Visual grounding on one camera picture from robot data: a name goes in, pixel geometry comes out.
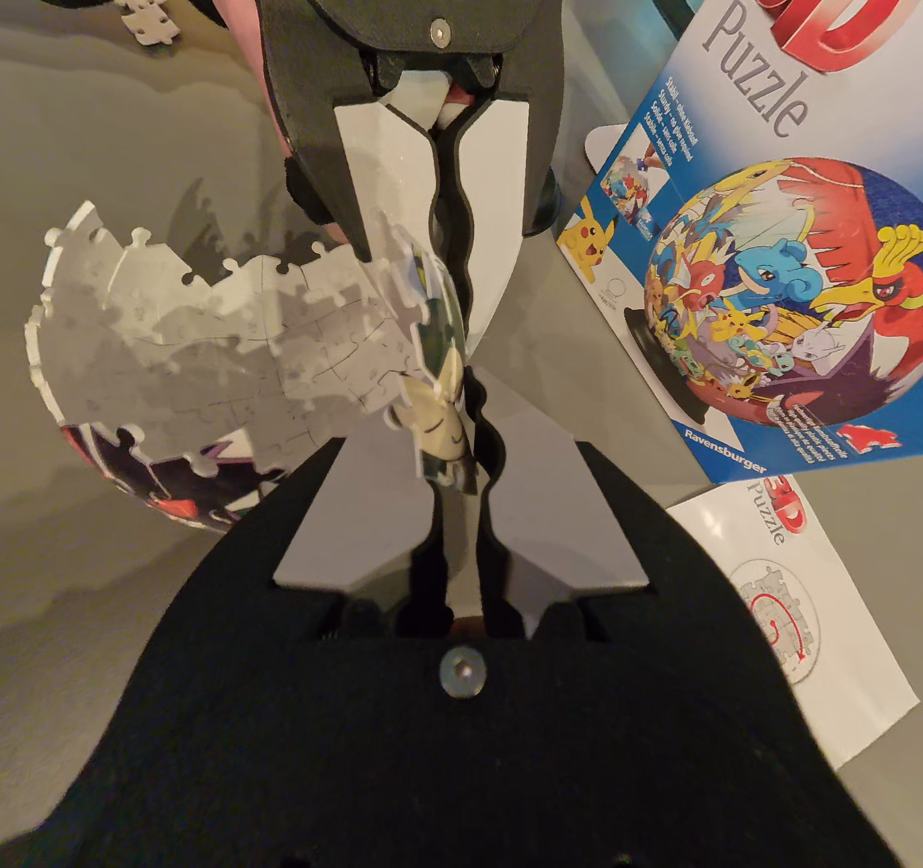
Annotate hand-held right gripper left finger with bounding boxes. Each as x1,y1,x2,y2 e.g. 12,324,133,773
273,435,454,638

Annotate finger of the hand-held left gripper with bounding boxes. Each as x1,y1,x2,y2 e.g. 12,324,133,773
334,102,470,331
440,98,536,351

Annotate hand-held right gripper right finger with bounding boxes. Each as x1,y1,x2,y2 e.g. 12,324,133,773
465,369,650,638

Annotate colourful puzzle piece chunk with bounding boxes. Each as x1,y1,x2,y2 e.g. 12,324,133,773
371,222,480,497

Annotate partly built puzzle ball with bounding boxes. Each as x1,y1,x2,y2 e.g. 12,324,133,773
25,201,434,533

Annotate black round ball stand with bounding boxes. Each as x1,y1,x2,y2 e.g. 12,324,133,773
523,168,560,238

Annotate loose white puzzle pieces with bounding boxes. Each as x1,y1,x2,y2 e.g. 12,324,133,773
119,0,181,48

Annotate blue puzzle box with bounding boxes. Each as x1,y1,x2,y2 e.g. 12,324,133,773
555,0,923,485

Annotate white rounded pad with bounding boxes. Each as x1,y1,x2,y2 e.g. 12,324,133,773
583,124,636,169

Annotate white instruction leaflet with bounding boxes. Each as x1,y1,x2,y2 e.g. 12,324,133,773
667,475,923,771

